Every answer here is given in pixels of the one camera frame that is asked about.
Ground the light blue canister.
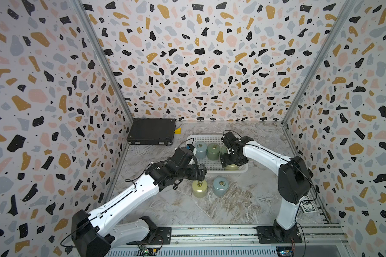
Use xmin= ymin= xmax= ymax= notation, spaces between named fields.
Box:
xmin=195 ymin=142 xmax=208 ymax=160

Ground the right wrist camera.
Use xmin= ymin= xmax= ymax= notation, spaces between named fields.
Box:
xmin=221 ymin=130 xmax=239 ymax=149

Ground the green canister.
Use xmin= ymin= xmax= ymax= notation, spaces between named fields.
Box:
xmin=207 ymin=143 xmax=220 ymax=161
xmin=220 ymin=146 xmax=228 ymax=155

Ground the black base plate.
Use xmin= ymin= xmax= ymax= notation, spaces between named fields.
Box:
xmin=127 ymin=227 xmax=172 ymax=246
xmin=256 ymin=225 xmax=302 ymax=244

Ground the white plastic perforated basket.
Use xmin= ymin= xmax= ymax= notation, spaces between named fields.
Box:
xmin=187 ymin=134 xmax=249 ymax=173

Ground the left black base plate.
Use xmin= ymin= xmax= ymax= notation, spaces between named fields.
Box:
xmin=127 ymin=227 xmax=172 ymax=246

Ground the blue-grey canister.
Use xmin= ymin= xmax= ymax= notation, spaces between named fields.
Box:
xmin=212 ymin=177 xmax=229 ymax=198

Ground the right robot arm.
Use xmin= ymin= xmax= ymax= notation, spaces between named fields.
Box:
xmin=220 ymin=132 xmax=313 ymax=243

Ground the right circuit board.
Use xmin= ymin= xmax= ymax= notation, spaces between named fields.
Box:
xmin=276 ymin=246 xmax=294 ymax=257

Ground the playing card box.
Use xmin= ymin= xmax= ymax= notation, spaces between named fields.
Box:
xmin=300 ymin=200 xmax=316 ymax=214

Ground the yellow-green canister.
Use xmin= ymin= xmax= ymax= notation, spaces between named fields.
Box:
xmin=192 ymin=180 xmax=208 ymax=198
xmin=225 ymin=164 xmax=239 ymax=171

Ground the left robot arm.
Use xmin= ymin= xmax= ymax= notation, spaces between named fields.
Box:
xmin=68 ymin=161 xmax=208 ymax=257

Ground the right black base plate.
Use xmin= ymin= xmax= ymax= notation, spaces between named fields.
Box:
xmin=256 ymin=225 xmax=302 ymax=244

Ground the small green circuit board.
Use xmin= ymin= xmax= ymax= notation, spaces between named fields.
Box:
xmin=138 ymin=246 xmax=158 ymax=257

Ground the aluminium mounting rail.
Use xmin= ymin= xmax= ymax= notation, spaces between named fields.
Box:
xmin=105 ymin=224 xmax=354 ymax=257

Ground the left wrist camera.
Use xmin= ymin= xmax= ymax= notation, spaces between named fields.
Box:
xmin=169 ymin=147 xmax=198 ymax=169

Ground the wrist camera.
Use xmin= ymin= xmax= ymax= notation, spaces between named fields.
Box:
xmin=221 ymin=130 xmax=239 ymax=149
xmin=169 ymin=147 xmax=198 ymax=169

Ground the black flat case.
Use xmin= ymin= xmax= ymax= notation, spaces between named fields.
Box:
xmin=127 ymin=118 xmax=176 ymax=146

